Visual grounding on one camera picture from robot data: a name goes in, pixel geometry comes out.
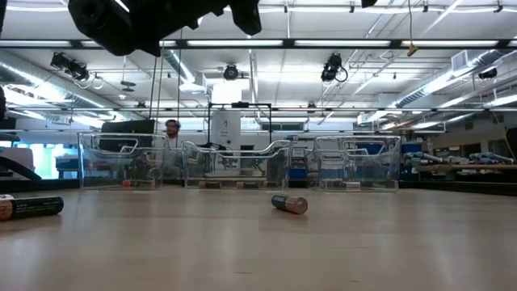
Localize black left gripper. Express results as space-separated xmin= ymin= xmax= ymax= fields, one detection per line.
xmin=68 ymin=0 xmax=263 ymax=57

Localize black rectangular stand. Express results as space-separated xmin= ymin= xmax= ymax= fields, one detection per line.
xmin=207 ymin=101 xmax=273 ymax=162

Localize person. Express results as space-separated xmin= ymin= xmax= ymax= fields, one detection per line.
xmin=159 ymin=119 xmax=187 ymax=181

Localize black monitor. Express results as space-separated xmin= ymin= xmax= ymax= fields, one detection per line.
xmin=99 ymin=119 xmax=157 ymax=154

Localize white pillar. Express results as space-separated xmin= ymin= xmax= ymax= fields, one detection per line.
xmin=210 ymin=111 xmax=242 ymax=153

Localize clear plastic bin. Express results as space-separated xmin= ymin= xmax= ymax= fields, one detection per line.
xmin=77 ymin=132 xmax=170 ymax=191
xmin=313 ymin=135 xmax=402 ymax=192
xmin=181 ymin=139 xmax=292 ymax=191

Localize wooden workbench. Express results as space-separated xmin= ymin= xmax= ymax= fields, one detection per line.
xmin=419 ymin=162 xmax=517 ymax=171

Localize grey-blue rolls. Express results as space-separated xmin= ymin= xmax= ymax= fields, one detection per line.
xmin=403 ymin=150 xmax=516 ymax=166

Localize silver ceiling duct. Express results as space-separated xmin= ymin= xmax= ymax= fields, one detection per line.
xmin=0 ymin=50 xmax=134 ymax=122
xmin=161 ymin=48 xmax=197 ymax=84
xmin=393 ymin=48 xmax=517 ymax=109

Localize black overhead camera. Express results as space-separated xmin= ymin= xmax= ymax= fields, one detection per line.
xmin=222 ymin=62 xmax=240 ymax=81

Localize black overhead frame beam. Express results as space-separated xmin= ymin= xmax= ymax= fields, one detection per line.
xmin=0 ymin=38 xmax=517 ymax=50

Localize black hanging camera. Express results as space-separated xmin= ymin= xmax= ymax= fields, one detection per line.
xmin=50 ymin=51 xmax=90 ymax=82
xmin=321 ymin=52 xmax=349 ymax=85

